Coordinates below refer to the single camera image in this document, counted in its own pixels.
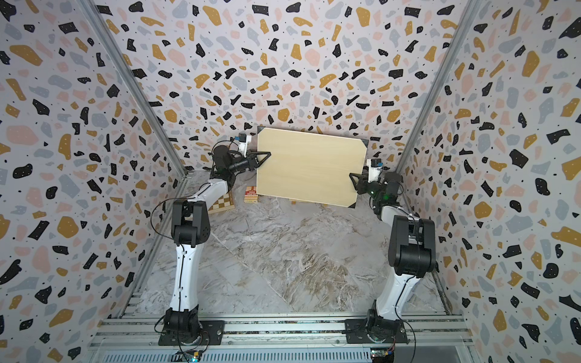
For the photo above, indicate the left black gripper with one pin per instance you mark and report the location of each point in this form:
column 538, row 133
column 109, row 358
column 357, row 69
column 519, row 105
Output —
column 253, row 159

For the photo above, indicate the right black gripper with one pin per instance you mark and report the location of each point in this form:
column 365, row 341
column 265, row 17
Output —
column 362, row 183

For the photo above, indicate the light wooden canvas board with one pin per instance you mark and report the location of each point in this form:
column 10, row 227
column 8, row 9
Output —
column 310, row 167

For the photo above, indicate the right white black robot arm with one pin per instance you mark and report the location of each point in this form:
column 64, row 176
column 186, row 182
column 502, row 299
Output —
column 411, row 251

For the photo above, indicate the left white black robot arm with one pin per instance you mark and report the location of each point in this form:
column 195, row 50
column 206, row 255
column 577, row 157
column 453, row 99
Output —
column 190, row 230

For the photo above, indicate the red Texas Hold'em card box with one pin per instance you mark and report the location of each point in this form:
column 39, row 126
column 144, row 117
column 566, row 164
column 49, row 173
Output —
column 251, row 195

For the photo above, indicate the wooden chess board box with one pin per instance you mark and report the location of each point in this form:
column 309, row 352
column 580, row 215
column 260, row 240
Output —
column 224, row 203

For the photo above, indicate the green circuit board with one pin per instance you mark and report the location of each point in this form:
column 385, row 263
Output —
column 190, row 356

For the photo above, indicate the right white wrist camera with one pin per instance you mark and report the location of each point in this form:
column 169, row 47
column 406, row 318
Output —
column 374, row 166

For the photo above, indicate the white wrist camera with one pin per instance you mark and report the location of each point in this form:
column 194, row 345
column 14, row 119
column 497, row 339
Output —
column 244, row 141
column 374, row 166

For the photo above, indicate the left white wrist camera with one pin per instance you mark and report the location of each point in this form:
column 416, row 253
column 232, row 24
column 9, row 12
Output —
column 244, row 141

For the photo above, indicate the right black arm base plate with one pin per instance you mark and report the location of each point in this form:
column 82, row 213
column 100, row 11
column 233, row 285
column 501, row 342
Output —
column 359, row 331

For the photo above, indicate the right circuit board with wires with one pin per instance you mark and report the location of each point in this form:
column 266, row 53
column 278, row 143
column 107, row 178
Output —
column 382, row 355

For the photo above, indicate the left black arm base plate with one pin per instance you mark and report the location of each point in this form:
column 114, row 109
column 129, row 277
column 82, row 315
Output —
column 191, row 334

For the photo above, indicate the right aluminium corner post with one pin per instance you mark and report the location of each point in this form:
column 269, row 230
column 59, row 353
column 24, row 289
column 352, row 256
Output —
column 466, row 19

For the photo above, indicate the aluminium corner post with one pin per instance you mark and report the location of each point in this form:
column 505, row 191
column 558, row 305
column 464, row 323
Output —
column 466, row 19
column 92, row 15

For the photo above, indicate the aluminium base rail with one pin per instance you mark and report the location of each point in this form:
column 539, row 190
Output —
column 286, row 337

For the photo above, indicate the left aluminium corner post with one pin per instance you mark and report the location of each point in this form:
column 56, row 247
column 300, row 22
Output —
column 92, row 15

